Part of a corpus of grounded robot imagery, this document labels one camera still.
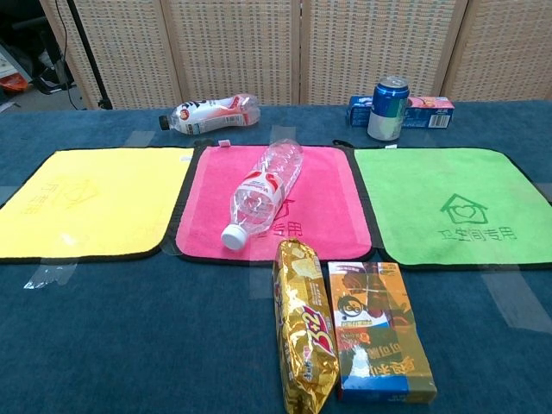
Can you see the wicker folding screen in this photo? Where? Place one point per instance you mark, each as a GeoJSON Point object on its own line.
{"type": "Point", "coordinates": [233, 47]}

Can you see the black-capped sports drink bottle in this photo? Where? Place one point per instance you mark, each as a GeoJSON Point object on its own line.
{"type": "Point", "coordinates": [207, 115]}

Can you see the clear plastic water bottle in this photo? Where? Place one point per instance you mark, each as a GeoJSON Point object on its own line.
{"type": "Point", "coordinates": [263, 194]}

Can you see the blue pink cookie box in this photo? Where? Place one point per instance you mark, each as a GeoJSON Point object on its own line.
{"type": "Point", "coordinates": [431, 114]}

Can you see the blue soda can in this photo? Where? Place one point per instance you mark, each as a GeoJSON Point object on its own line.
{"type": "Point", "coordinates": [388, 108]}

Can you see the gold biscuit packet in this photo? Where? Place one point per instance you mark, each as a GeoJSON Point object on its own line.
{"type": "Point", "coordinates": [302, 328]}

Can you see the orange blue snack box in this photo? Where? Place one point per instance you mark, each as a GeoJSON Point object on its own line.
{"type": "Point", "coordinates": [375, 328]}

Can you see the orange plastic bag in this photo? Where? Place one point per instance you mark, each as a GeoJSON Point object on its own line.
{"type": "Point", "coordinates": [15, 82]}

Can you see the pink towel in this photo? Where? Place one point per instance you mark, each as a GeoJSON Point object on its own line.
{"type": "Point", "coordinates": [328, 207]}

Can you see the black tripod stand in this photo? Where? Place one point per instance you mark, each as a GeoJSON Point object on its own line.
{"type": "Point", "coordinates": [88, 52]}

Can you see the green towel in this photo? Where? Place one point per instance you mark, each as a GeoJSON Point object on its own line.
{"type": "Point", "coordinates": [431, 181]}

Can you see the yellow towel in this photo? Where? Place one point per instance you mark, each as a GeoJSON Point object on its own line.
{"type": "Point", "coordinates": [108, 202]}

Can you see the clear tape strip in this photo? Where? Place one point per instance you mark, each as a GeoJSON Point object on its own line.
{"type": "Point", "coordinates": [141, 138]}
{"type": "Point", "coordinates": [517, 302]}
{"type": "Point", "coordinates": [261, 280]}
{"type": "Point", "coordinates": [545, 192]}
{"type": "Point", "coordinates": [49, 276]}
{"type": "Point", "coordinates": [282, 133]}
{"type": "Point", "coordinates": [6, 194]}

